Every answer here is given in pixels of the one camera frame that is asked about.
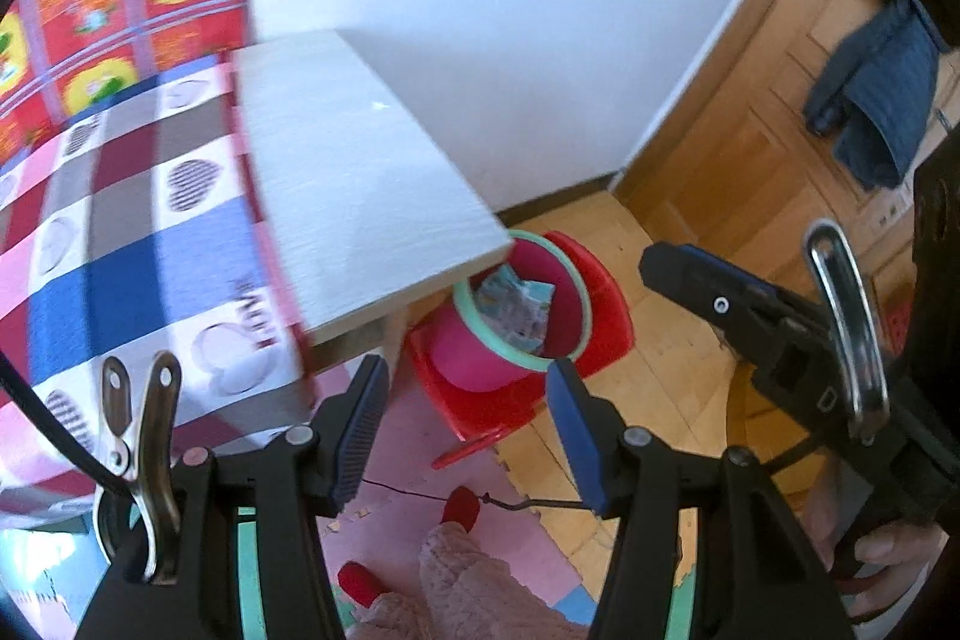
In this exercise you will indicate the teal wet wipes packet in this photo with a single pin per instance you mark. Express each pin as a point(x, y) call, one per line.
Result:
point(517, 310)

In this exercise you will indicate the metal spring clamp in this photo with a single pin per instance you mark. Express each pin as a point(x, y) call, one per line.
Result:
point(146, 445)
point(855, 325)

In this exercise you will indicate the checked heart bed blanket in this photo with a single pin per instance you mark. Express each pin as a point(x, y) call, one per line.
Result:
point(112, 235)

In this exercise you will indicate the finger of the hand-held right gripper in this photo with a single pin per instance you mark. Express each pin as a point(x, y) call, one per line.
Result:
point(750, 284)
point(697, 291)

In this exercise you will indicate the person's right hand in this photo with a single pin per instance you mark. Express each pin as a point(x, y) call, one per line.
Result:
point(900, 550)

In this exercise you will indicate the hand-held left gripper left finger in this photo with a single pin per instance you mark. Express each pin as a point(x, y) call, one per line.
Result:
point(360, 430)

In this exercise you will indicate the dark blue jacket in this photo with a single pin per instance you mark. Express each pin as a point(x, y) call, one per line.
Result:
point(885, 85)

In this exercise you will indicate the red bucket green rim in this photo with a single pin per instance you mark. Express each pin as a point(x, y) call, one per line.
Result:
point(472, 359)

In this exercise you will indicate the red plastic stool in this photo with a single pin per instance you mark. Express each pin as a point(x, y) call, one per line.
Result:
point(607, 317)

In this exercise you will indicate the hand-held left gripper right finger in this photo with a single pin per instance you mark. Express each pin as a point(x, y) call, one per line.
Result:
point(581, 452)

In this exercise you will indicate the red slipper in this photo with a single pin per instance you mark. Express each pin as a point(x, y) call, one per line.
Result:
point(360, 584)
point(461, 509)

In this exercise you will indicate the red plastic crate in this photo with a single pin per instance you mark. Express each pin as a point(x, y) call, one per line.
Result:
point(896, 325)

